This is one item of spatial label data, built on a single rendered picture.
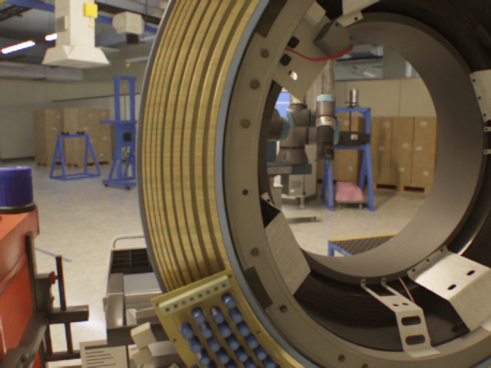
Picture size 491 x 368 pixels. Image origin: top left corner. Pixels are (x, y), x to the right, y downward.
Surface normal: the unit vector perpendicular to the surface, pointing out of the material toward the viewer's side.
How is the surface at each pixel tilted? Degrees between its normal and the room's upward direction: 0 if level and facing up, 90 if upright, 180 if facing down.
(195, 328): 90
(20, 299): 90
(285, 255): 76
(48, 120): 90
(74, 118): 90
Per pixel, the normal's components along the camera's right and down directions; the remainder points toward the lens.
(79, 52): 0.83, 0.08
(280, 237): 0.70, -0.15
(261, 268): 0.28, 0.14
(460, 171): -0.94, -0.17
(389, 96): -0.56, 0.12
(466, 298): 0.00, -0.36
